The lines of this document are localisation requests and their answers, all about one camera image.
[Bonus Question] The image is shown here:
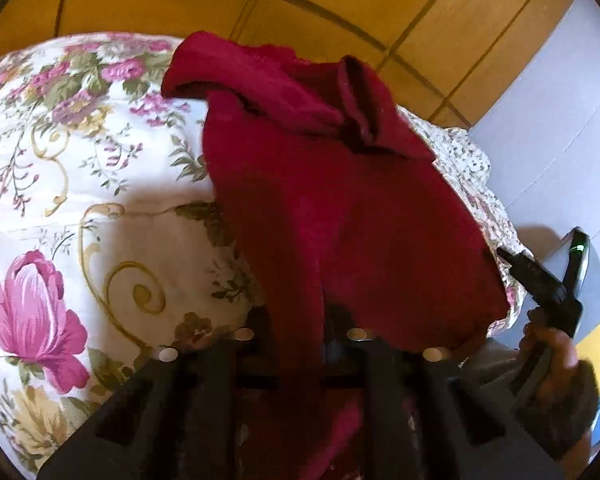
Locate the dark red garment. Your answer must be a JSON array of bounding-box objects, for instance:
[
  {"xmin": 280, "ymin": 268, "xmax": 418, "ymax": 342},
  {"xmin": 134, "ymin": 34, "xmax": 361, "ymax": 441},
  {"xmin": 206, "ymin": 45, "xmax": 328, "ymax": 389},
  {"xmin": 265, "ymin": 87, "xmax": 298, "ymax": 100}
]
[{"xmin": 161, "ymin": 32, "xmax": 509, "ymax": 479}]

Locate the right hand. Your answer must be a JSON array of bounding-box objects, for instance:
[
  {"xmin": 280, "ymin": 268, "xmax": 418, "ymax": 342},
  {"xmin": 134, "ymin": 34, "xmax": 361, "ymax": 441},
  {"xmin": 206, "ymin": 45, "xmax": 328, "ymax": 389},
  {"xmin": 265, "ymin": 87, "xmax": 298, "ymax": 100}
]
[{"xmin": 515, "ymin": 308, "xmax": 600, "ymax": 460}]

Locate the floral bed cover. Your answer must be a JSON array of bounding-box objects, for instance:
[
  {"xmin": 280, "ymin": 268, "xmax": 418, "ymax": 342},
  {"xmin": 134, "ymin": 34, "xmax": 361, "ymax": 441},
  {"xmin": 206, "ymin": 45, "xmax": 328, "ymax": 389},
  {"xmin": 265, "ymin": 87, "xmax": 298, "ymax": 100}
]
[{"xmin": 0, "ymin": 34, "xmax": 524, "ymax": 479}]

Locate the wooden wardrobe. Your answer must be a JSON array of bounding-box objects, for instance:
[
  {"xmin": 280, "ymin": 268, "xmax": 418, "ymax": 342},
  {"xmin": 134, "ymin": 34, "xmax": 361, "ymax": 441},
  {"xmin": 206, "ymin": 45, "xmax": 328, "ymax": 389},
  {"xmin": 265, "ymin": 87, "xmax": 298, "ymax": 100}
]
[{"xmin": 0, "ymin": 0, "xmax": 573, "ymax": 127}]

